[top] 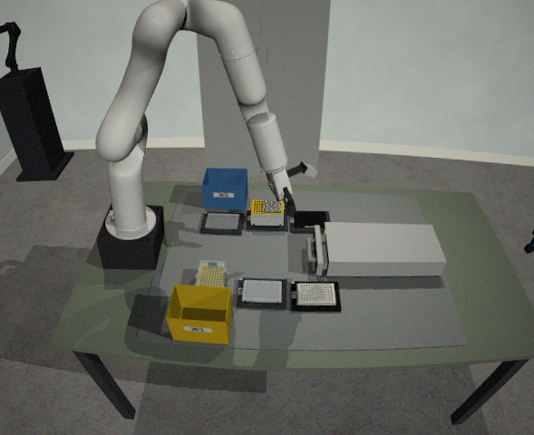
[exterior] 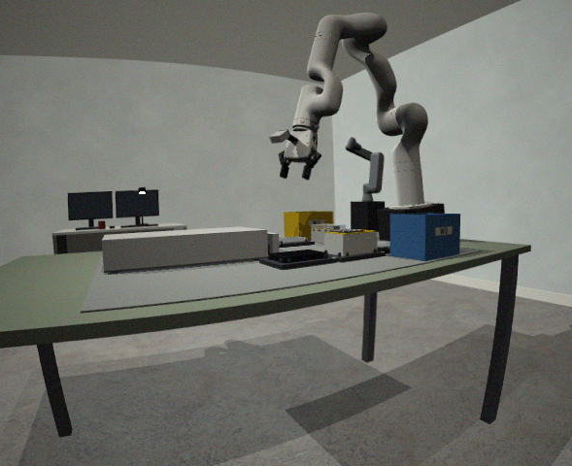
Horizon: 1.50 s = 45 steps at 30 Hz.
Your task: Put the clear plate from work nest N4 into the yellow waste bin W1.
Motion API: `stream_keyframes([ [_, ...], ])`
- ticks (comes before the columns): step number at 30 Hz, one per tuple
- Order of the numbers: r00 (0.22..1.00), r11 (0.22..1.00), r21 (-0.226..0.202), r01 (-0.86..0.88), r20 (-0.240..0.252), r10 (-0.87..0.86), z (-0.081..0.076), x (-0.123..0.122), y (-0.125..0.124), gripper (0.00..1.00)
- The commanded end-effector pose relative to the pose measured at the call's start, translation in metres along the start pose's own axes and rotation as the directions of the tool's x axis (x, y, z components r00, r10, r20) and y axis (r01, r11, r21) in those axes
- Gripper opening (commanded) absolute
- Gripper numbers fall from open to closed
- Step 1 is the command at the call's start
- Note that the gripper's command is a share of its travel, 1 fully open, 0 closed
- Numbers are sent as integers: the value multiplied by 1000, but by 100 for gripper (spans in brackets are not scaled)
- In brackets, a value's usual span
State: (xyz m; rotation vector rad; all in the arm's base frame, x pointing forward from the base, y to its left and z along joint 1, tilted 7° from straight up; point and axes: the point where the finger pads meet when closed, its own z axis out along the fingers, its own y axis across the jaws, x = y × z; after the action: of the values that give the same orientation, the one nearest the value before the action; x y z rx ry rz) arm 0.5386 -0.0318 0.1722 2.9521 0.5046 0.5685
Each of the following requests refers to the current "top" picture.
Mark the blue box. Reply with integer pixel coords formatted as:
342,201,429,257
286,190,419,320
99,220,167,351
202,168,248,209

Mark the yellow open-top bin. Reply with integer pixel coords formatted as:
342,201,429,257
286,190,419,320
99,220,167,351
166,285,233,344

